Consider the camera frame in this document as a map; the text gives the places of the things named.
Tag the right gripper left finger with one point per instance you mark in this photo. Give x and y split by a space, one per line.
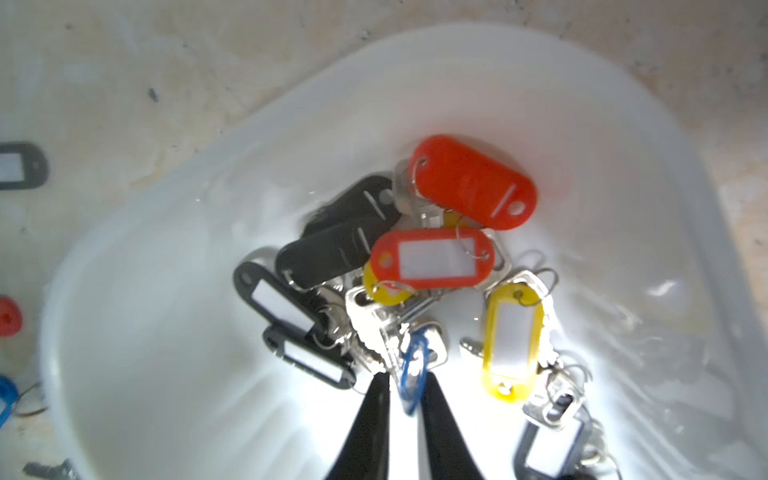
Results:
365 453

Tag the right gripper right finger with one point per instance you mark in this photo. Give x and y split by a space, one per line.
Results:
447 453

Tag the blue white label tag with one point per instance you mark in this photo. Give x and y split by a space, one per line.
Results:
414 372

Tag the white plastic storage box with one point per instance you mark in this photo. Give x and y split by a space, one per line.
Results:
155 368

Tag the red tag key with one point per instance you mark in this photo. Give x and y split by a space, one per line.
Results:
11 317

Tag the black frame tag key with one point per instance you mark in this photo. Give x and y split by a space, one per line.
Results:
62 471

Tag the small yellow tag in box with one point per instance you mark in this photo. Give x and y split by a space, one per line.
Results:
385 292

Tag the black tag in box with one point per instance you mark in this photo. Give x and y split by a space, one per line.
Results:
340 236

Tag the black white label tag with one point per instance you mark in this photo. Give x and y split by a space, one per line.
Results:
275 302

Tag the red white label tag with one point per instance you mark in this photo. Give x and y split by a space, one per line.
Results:
427 259

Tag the black frame tag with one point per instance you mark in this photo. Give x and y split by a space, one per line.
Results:
303 354

